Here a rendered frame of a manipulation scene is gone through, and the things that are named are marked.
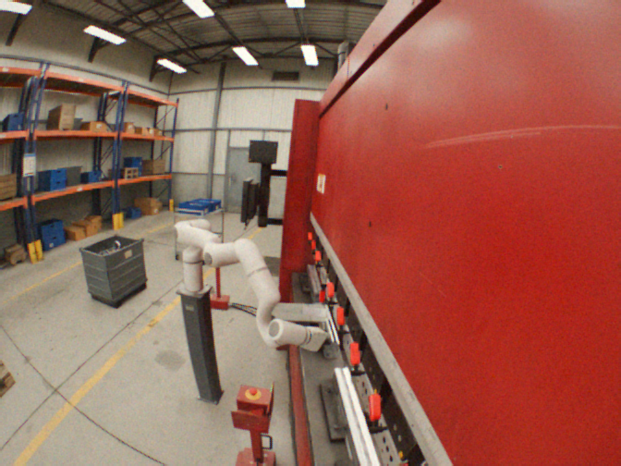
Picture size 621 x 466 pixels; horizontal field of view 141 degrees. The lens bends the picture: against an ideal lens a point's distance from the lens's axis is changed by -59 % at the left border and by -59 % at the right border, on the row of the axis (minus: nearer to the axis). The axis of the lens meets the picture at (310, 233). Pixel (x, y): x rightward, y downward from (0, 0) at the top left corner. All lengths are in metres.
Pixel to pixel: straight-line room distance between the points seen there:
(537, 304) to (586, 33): 0.29
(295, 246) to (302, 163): 0.67
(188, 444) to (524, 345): 1.97
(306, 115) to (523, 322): 2.03
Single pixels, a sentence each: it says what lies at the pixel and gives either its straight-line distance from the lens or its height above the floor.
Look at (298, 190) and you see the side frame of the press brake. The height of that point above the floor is 1.56.
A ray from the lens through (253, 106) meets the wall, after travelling 9.10.
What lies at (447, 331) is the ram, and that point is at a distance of 0.42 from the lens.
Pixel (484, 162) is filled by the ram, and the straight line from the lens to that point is 0.38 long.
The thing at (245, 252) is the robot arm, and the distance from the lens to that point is 1.05.
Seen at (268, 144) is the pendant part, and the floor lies 1.91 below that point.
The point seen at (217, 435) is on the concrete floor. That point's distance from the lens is 2.07.
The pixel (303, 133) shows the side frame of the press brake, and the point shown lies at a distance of 2.12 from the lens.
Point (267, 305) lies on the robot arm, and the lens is 1.03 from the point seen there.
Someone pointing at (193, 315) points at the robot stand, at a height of 0.86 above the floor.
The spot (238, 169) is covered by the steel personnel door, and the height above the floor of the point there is 1.47.
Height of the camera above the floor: 1.76
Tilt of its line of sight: 14 degrees down
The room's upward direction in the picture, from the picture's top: 6 degrees clockwise
